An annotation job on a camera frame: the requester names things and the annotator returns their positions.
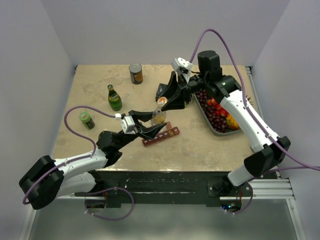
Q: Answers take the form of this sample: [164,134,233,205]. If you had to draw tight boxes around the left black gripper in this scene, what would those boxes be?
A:
[115,110,166,151]

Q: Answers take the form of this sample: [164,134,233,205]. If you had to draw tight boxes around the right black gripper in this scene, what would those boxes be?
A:
[157,71,209,112]

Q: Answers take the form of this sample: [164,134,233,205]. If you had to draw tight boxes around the clear pill jar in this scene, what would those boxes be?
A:
[151,96,168,126]

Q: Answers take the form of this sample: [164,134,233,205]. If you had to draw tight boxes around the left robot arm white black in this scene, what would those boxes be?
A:
[18,110,166,210]

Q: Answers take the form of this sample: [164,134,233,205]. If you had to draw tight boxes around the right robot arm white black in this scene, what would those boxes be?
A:
[161,50,291,197]

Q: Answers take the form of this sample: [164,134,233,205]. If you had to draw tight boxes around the black green product box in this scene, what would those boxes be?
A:
[155,83,177,102]

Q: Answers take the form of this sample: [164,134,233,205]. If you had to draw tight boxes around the green glass bottle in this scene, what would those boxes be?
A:
[107,84,123,111]

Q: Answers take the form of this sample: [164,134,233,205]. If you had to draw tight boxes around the orange labelled tin can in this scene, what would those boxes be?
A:
[128,63,143,85]

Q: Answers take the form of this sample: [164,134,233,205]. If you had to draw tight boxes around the red cherries cluster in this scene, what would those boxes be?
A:
[206,97,229,118]

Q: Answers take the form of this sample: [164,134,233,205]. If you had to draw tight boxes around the dark red grapes bunch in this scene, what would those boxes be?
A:
[195,90,231,134]

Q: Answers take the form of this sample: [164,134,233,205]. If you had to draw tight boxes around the small green lidded jar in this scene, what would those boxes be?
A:
[79,112,95,130]

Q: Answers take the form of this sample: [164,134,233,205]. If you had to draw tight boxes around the small pineapple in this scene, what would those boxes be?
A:
[222,91,249,130]

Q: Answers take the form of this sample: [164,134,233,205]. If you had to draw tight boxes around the grey fruit tray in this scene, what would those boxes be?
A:
[194,90,241,136]

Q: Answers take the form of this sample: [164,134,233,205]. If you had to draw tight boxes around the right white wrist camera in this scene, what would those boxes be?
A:
[171,57,193,74]

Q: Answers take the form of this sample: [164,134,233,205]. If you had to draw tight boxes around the black mounting base plate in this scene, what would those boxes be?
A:
[75,171,253,208]

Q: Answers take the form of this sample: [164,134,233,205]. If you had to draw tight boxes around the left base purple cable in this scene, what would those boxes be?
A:
[83,187,135,221]

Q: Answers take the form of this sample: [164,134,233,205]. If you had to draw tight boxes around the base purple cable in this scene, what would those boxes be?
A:
[83,187,135,221]
[223,186,254,215]

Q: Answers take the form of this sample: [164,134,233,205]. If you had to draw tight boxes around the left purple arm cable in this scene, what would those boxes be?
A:
[22,106,118,205]

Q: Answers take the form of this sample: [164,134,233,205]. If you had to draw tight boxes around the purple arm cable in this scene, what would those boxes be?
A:
[22,106,118,205]
[189,28,320,176]

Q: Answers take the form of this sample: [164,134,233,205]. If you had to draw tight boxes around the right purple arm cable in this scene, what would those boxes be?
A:
[189,28,320,176]

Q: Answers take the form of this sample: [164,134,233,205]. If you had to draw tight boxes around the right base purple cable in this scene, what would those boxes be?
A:
[223,186,254,215]

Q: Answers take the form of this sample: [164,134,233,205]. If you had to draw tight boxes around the aluminium frame rail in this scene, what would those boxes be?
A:
[59,178,294,199]

